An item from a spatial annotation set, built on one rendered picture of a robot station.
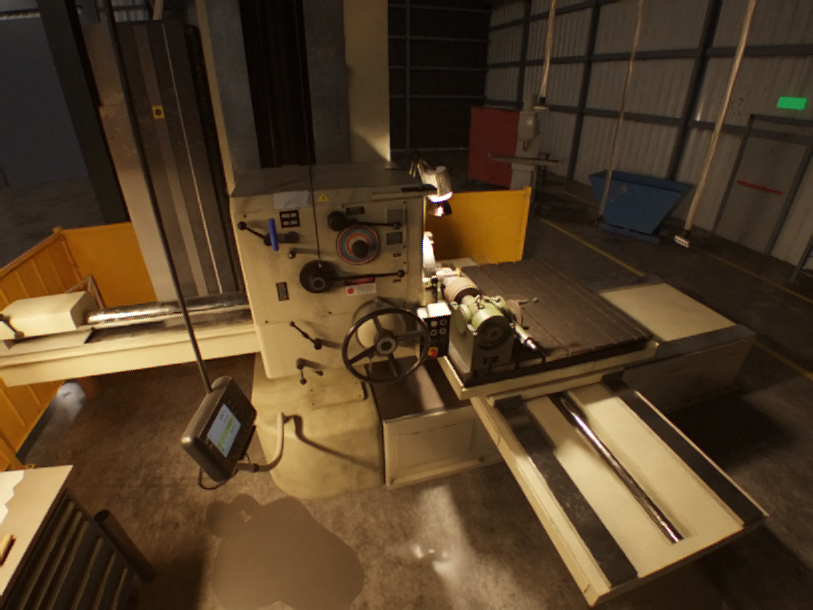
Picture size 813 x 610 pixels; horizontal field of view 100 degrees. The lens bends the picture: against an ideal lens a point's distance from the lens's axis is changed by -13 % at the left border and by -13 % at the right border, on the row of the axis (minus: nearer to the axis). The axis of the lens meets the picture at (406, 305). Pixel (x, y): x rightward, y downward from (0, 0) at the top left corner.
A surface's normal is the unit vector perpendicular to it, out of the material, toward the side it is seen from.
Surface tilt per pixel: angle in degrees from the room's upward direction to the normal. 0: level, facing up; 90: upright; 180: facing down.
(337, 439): 90
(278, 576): 0
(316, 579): 0
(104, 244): 90
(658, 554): 0
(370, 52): 90
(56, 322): 90
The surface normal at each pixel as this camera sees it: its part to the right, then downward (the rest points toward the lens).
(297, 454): -0.07, 0.50
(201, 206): 0.26, 0.48
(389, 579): 0.00, -0.87
